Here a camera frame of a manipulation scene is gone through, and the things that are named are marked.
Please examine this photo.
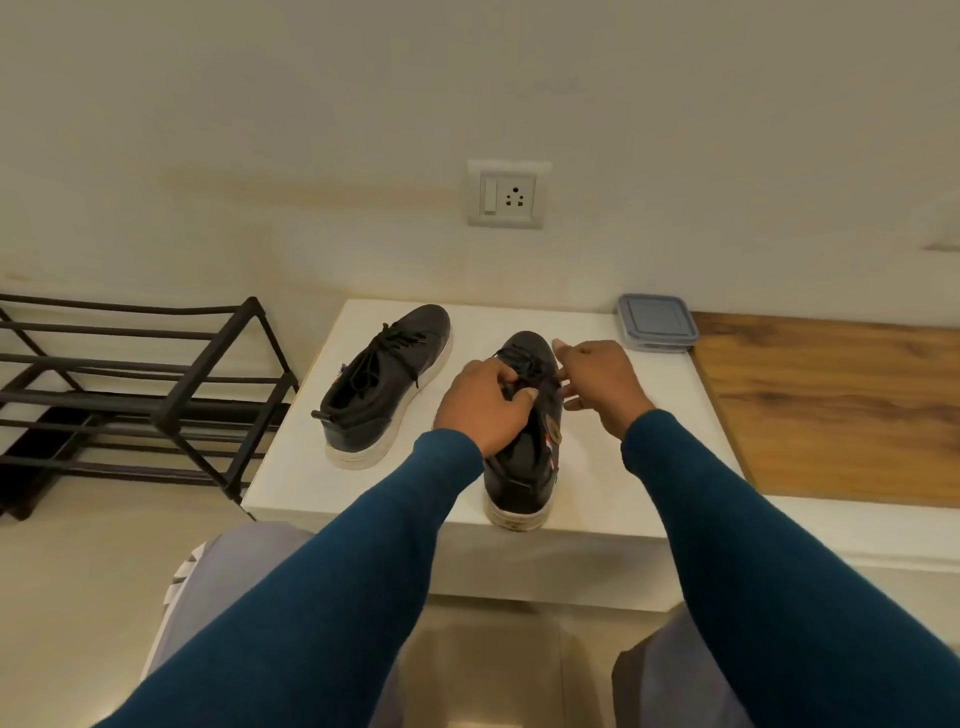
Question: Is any person's right hand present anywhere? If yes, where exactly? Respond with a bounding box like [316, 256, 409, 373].
[552, 339, 657, 442]

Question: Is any person's left hand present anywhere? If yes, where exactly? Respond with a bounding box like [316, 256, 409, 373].
[433, 357, 539, 459]

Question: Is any black sneaker with round patch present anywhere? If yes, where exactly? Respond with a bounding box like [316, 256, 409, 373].
[482, 330, 565, 533]

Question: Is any person's left forearm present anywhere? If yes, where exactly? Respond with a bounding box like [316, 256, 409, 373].
[93, 429, 486, 728]

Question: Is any person's right forearm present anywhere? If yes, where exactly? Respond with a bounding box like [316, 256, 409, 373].
[621, 409, 960, 728]

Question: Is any grey lidded food container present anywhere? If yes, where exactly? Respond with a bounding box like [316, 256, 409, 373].
[616, 293, 700, 354]

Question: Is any black sneaker white sole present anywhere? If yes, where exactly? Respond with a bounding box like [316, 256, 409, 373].
[311, 303, 453, 471]

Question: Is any brown wooden panel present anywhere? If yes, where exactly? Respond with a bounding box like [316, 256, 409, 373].
[688, 312, 960, 510]

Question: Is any person's right leg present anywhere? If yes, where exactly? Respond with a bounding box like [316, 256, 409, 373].
[611, 603, 751, 728]

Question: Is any person's leg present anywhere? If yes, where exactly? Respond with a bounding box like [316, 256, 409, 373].
[611, 603, 751, 728]
[141, 521, 406, 728]

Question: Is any black metal shoe rack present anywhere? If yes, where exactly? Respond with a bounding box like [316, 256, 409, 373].
[0, 292, 300, 522]

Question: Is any person's left leg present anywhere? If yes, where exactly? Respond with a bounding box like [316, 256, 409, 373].
[141, 521, 406, 728]

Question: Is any white wall socket with switch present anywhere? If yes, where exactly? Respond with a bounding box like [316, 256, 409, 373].
[466, 159, 552, 230]

